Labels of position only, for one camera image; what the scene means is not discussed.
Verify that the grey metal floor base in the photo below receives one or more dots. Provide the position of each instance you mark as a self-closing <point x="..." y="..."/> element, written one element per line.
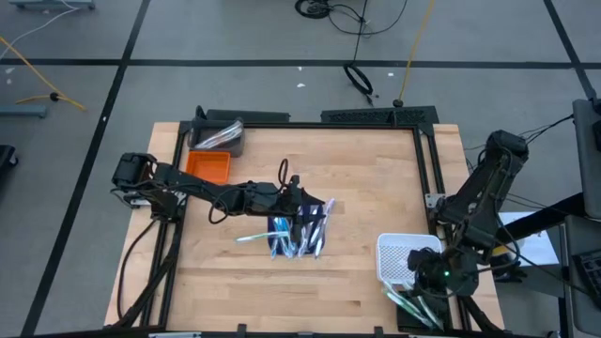
<point x="23" y="111"/>
<point x="51" y="4"/>

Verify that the black diagonal beam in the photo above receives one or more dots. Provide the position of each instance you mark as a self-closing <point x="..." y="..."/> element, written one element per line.
<point x="540" y="220"/>

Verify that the orange plastic basket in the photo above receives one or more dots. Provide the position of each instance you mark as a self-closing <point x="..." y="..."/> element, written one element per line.
<point x="211" y="162"/>

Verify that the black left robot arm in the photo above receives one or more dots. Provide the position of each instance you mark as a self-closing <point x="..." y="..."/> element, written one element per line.
<point x="188" y="180"/>

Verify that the grey translucent plastic bin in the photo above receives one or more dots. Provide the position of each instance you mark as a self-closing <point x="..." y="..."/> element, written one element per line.
<point x="237" y="149"/>

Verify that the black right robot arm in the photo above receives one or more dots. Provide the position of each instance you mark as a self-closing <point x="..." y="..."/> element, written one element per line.
<point x="483" y="206"/>

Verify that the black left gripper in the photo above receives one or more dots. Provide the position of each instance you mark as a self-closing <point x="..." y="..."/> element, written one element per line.
<point x="277" y="199"/>

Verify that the white perforated plastic basket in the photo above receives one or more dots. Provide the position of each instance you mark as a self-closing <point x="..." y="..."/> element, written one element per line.
<point x="392" y="256"/>

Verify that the black caster foot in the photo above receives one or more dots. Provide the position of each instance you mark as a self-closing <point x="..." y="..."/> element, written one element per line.
<point x="7" y="155"/>

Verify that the green toothbrush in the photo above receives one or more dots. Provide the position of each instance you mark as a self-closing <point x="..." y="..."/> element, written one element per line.
<point x="429" y="312"/>
<point x="253" y="237"/>
<point x="408" y="307"/>

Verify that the black plastic tray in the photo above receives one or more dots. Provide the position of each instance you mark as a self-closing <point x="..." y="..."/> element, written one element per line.
<point x="405" y="323"/>

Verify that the black metal table frame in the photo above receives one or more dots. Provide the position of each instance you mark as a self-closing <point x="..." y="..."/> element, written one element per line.
<point x="328" y="126"/>

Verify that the blue toothbrush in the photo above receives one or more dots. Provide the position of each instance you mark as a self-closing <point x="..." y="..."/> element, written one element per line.
<point x="275" y="246"/>
<point x="287" y="241"/>

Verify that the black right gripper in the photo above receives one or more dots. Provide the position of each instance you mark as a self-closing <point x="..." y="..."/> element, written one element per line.
<point x="441" y="272"/>

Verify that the black perforated panel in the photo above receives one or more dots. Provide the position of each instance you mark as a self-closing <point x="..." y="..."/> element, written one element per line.
<point x="375" y="116"/>

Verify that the black flat plate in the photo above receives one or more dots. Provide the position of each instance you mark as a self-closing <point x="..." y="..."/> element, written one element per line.
<point x="253" y="116"/>

